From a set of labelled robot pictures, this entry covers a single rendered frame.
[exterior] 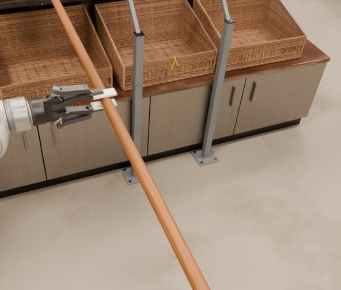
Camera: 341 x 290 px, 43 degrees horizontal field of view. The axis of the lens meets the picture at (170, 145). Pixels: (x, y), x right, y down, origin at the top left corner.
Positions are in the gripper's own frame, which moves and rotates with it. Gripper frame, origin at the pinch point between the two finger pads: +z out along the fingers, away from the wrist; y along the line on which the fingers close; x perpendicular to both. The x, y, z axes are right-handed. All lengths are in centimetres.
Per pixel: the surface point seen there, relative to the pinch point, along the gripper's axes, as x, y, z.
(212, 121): -72, 87, 87
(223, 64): -72, 48, 87
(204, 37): -97, 45, 88
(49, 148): -77, 86, -8
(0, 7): -132, 32, -16
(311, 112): -90, 118, 186
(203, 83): -77, 62, 79
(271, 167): -51, 118, 124
